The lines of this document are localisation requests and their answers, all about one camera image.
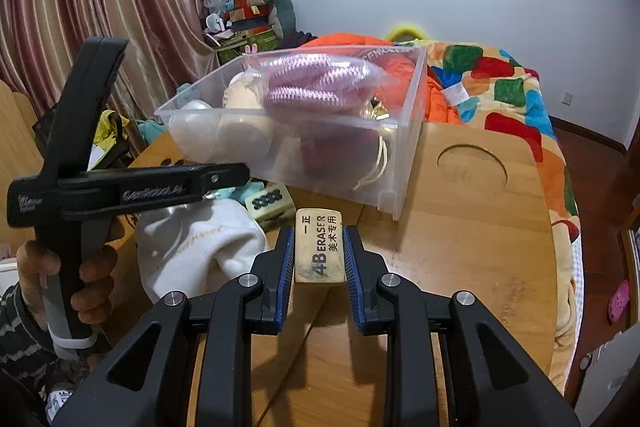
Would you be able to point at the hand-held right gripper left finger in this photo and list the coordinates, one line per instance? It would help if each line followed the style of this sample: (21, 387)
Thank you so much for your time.
(286, 269)

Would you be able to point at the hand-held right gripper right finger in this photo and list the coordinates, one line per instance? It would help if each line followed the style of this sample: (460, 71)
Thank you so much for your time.
(352, 277)

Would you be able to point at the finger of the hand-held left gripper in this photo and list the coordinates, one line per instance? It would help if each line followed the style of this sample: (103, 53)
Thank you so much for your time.
(225, 177)

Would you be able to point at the beige printed eraser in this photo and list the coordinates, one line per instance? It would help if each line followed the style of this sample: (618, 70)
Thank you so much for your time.
(317, 247)

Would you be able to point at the white round container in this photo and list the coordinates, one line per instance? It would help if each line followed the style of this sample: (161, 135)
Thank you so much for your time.
(197, 132)

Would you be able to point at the clear plastic storage box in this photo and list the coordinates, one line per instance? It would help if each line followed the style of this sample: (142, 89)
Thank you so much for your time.
(325, 152)

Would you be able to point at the person's left forearm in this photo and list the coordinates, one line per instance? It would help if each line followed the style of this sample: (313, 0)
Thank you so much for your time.
(20, 337)

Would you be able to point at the wooden desktop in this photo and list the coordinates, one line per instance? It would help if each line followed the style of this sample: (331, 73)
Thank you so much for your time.
(465, 247)

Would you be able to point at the person's left hand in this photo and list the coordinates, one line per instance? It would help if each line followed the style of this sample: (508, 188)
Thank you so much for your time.
(35, 267)

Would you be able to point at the small teal toy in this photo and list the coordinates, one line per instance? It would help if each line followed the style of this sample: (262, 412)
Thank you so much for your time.
(232, 196)

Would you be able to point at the yellow green bag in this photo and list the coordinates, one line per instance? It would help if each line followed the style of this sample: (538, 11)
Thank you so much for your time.
(112, 127)

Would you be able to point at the wooden folding board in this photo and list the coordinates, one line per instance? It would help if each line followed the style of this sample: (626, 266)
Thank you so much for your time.
(20, 132)

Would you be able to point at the dark clothes heap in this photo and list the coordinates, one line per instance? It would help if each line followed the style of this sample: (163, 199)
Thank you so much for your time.
(297, 39)

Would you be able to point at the pile of toys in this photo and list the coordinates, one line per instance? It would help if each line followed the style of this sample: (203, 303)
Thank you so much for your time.
(245, 12)

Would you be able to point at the orange quilt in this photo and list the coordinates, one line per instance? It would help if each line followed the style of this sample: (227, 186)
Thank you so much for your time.
(350, 42)

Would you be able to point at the colourful patchwork blanket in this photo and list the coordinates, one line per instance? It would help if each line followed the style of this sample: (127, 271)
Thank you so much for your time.
(500, 82)

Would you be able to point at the pink slipper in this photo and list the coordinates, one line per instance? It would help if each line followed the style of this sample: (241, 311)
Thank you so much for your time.
(620, 302)

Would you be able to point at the white appliance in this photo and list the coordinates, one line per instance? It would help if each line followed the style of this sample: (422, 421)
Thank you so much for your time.
(605, 382)

